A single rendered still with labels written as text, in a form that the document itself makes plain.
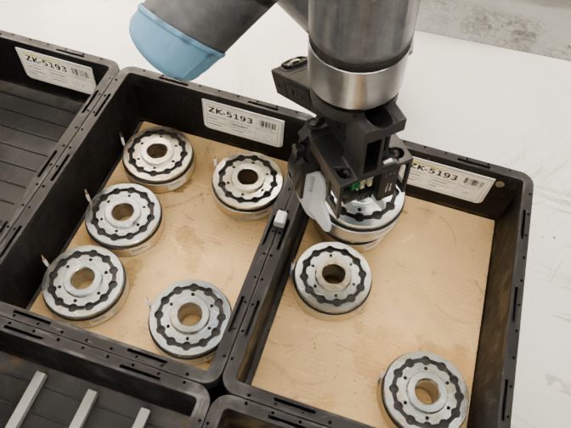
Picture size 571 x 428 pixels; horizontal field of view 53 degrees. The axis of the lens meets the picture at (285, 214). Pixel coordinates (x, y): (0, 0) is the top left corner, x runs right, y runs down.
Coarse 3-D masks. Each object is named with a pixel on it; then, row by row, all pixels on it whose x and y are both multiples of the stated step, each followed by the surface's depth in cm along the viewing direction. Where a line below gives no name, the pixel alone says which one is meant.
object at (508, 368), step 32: (448, 160) 78; (480, 160) 78; (288, 224) 72; (256, 288) 66; (512, 288) 68; (256, 320) 64; (512, 320) 67; (512, 352) 63; (224, 384) 60; (512, 384) 62; (320, 416) 59
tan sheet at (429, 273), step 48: (384, 240) 82; (432, 240) 82; (480, 240) 83; (288, 288) 77; (384, 288) 78; (432, 288) 78; (480, 288) 79; (288, 336) 74; (336, 336) 74; (384, 336) 74; (432, 336) 75; (288, 384) 70; (336, 384) 71
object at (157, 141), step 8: (144, 144) 84; (152, 144) 85; (160, 144) 85; (168, 144) 85; (144, 152) 84; (168, 152) 84; (144, 160) 83; (152, 160) 83; (160, 160) 83; (168, 160) 84
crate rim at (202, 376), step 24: (120, 72) 83; (144, 72) 83; (216, 96) 82; (240, 96) 82; (96, 120) 78; (72, 144) 76; (48, 192) 72; (288, 192) 73; (24, 216) 70; (264, 240) 71; (0, 264) 66; (0, 312) 63; (24, 312) 63; (240, 312) 64; (72, 336) 62; (96, 336) 62; (144, 360) 61; (168, 360) 61; (216, 360) 61; (216, 384) 61
